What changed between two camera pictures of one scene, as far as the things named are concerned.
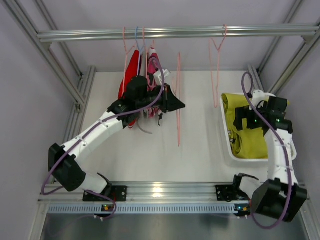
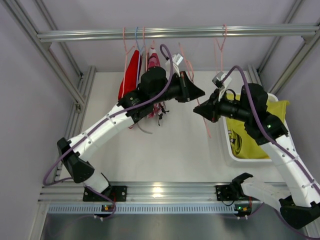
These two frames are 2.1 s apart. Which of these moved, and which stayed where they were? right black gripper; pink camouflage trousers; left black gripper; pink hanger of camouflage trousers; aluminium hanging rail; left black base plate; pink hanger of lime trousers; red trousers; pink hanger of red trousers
Moved: pink hanger of lime trousers; left black gripper; right black gripper
Stayed: pink camouflage trousers; left black base plate; pink hanger of camouflage trousers; red trousers; aluminium hanging rail; pink hanger of red trousers
